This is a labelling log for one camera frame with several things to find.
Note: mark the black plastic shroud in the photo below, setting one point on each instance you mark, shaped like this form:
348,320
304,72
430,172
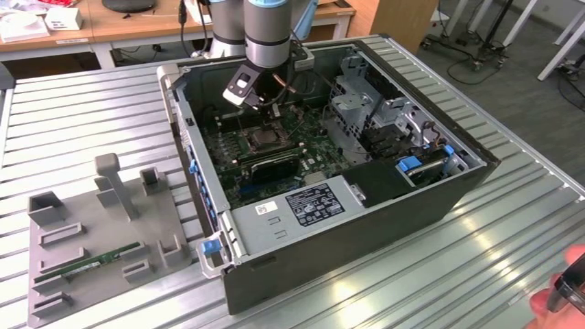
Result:
374,185

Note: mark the black PC case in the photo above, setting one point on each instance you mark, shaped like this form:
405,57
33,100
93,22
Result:
342,260

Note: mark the blue slot tab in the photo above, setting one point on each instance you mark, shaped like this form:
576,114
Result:
190,167

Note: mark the black round base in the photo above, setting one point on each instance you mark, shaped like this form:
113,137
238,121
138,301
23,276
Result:
128,5

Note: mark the small silver heat sink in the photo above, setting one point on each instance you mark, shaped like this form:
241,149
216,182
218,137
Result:
314,179

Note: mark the blue expansion slot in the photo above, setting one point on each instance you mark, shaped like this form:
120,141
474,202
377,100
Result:
249,191

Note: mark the small white sticker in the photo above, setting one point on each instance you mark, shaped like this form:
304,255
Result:
265,207

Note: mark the white frame table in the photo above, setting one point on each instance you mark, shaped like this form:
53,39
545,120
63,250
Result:
561,51

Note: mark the silver power supply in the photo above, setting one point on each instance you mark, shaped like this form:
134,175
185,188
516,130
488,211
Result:
273,233

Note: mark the silver metal drive cage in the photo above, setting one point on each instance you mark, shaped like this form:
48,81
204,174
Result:
352,103

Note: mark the white tray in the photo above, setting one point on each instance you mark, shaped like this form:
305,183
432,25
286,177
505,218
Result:
23,29

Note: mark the green RAM stick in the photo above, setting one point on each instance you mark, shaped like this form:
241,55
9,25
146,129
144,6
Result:
109,255

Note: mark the green motherboard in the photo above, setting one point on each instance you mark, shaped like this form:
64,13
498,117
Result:
320,150

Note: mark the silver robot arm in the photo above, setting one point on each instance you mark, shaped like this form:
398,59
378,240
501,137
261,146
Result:
266,37

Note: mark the wooden cabinet panel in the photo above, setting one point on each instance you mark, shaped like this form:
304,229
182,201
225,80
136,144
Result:
402,20

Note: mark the small blue clip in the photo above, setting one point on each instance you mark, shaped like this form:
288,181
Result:
448,150

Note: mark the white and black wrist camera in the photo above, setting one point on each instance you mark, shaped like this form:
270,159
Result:
240,89

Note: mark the wooden desk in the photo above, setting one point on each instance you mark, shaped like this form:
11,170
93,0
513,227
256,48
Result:
27,48
150,27

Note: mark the small black handheld tool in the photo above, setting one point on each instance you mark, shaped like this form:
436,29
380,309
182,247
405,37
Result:
566,284

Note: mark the black graphics card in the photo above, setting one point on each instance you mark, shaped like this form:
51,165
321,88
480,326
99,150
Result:
273,169

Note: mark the grey parts rack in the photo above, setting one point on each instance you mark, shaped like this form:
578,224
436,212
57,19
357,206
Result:
91,240

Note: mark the blue drive latch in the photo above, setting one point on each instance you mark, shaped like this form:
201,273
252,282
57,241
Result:
408,164

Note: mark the white cardboard box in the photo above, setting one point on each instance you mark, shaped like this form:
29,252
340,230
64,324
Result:
64,18

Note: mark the silver topped CPU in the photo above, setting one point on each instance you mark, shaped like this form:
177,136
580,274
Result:
265,137

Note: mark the CPU socket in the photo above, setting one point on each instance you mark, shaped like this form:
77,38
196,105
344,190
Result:
248,129

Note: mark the black wheeled stand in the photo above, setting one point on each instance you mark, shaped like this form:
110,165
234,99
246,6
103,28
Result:
498,20

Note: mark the black rating label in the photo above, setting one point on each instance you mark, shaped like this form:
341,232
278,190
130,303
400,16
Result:
314,204

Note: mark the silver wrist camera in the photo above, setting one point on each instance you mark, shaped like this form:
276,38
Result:
304,61

